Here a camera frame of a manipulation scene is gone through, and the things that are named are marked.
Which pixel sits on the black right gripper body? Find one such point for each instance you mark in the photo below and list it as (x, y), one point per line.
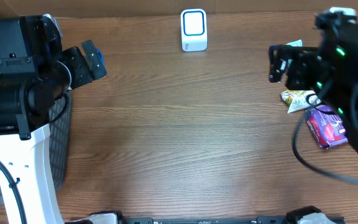
(286, 64)

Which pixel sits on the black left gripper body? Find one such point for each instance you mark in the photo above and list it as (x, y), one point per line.
(92, 59)

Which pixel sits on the teal snack packet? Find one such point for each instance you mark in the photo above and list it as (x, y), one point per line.
(297, 43)

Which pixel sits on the white tube with gold cap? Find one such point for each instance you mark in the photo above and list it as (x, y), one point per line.
(309, 98)

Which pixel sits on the purple snack packet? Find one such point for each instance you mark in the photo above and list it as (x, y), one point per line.
(327, 129)

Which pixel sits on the green yellow snack pouch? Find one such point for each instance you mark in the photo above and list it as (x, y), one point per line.
(291, 96)

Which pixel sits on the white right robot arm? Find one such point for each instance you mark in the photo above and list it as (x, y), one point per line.
(330, 70)

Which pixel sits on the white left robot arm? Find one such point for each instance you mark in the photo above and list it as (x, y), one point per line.
(35, 72)

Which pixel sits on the white barcode scanner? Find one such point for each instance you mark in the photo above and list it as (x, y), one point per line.
(194, 30)

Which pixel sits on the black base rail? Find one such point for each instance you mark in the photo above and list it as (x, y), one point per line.
(309, 214)

